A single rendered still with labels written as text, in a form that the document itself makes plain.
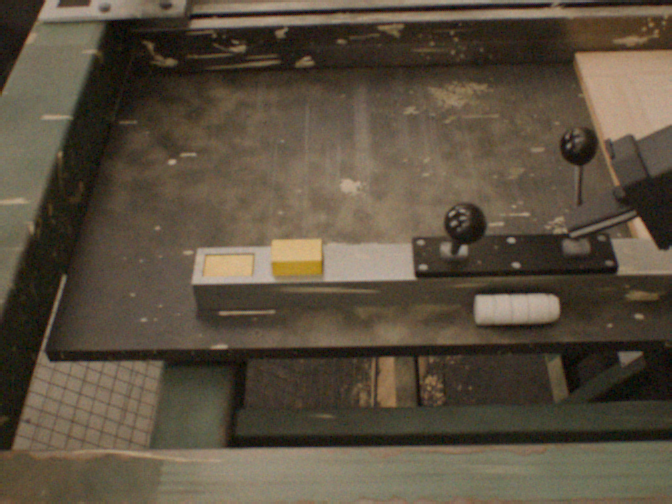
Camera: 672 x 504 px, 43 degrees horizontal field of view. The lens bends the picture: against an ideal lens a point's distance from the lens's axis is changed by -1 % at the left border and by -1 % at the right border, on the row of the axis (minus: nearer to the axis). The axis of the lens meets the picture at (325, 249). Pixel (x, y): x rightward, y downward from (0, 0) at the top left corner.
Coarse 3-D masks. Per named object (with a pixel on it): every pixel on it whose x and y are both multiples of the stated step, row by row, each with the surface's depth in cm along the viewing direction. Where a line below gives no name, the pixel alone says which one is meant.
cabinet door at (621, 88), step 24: (576, 72) 113; (600, 72) 110; (624, 72) 110; (648, 72) 110; (600, 96) 106; (624, 96) 106; (648, 96) 106; (600, 120) 103; (624, 120) 103; (648, 120) 103
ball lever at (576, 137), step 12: (576, 132) 80; (588, 132) 80; (564, 144) 80; (576, 144) 79; (588, 144) 79; (564, 156) 81; (576, 156) 80; (588, 156) 80; (576, 168) 81; (576, 180) 82; (576, 192) 82; (576, 204) 82; (564, 240) 83; (576, 240) 83; (564, 252) 83; (576, 252) 83; (588, 252) 83
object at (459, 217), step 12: (456, 204) 74; (468, 204) 73; (456, 216) 73; (468, 216) 72; (480, 216) 73; (444, 228) 74; (456, 228) 73; (468, 228) 72; (480, 228) 73; (456, 240) 73; (468, 240) 73; (444, 252) 83; (456, 252) 82
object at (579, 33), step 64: (128, 0) 111; (320, 0) 115; (384, 0) 115; (448, 0) 114; (512, 0) 113; (576, 0) 113; (640, 0) 112; (192, 64) 116; (256, 64) 116; (320, 64) 116; (384, 64) 116; (448, 64) 116
